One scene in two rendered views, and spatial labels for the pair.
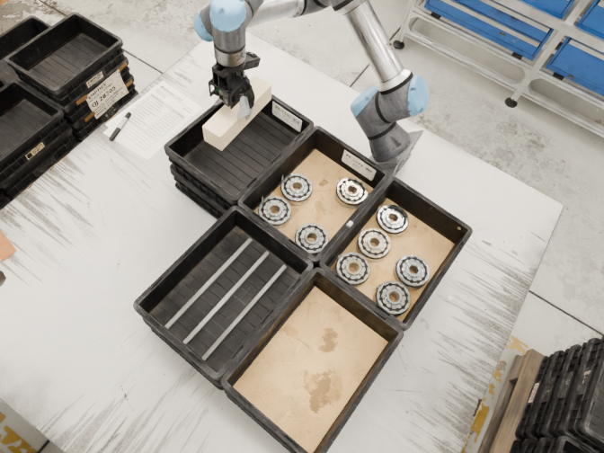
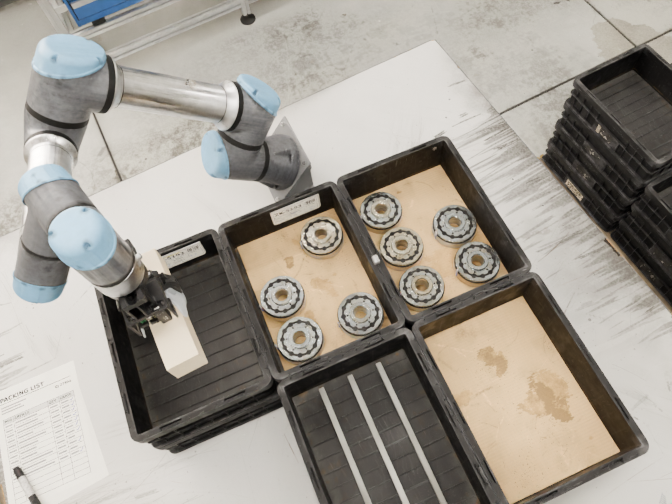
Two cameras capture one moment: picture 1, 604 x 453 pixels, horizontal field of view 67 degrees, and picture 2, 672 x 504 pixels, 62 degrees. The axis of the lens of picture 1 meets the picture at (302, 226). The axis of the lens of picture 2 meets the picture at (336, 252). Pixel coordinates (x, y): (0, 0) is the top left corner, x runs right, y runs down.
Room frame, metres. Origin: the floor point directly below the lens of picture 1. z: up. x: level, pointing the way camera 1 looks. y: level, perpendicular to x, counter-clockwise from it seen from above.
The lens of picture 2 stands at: (0.31, 0.27, 2.06)
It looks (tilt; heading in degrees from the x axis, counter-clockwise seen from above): 64 degrees down; 319
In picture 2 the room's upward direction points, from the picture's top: 10 degrees counter-clockwise
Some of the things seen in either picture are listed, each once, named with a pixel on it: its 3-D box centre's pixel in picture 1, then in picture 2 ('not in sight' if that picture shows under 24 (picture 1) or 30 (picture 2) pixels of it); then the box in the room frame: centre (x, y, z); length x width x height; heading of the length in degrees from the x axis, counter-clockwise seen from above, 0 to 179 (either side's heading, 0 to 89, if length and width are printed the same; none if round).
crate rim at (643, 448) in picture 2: (315, 357); (522, 384); (0.26, -0.10, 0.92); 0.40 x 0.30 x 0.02; 153
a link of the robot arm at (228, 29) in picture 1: (228, 22); (91, 246); (0.83, 0.25, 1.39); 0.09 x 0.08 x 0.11; 171
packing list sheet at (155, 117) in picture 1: (153, 117); (44, 436); (1.06, 0.64, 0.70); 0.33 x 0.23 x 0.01; 157
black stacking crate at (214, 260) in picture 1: (227, 291); (383, 451); (0.40, 0.16, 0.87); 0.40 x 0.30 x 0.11; 153
